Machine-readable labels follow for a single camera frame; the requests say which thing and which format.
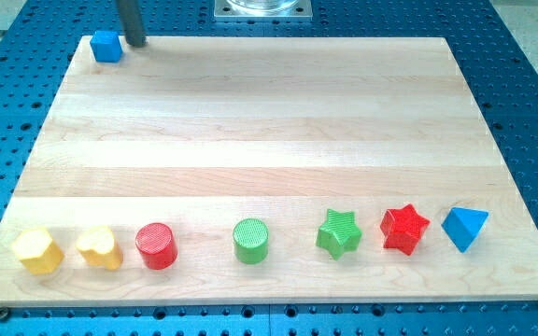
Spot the light wooden board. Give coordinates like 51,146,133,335
0,36,538,307

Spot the blue cube block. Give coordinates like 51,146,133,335
90,31,123,63

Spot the left black board screw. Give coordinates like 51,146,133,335
0,307,11,322

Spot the green star block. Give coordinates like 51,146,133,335
316,209,362,260

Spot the blue triangle block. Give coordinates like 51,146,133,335
442,207,488,253

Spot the yellow hexagon block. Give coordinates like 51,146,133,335
11,228,64,275

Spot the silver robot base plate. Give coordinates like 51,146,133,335
213,0,313,21

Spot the red star block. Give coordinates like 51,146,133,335
380,203,431,256

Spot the red cylinder block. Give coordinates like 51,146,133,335
135,222,178,270

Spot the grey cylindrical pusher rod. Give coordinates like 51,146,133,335
115,0,147,48

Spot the green cylinder block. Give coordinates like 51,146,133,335
233,218,269,264

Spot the yellow heart block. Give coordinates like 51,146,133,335
76,226,123,271

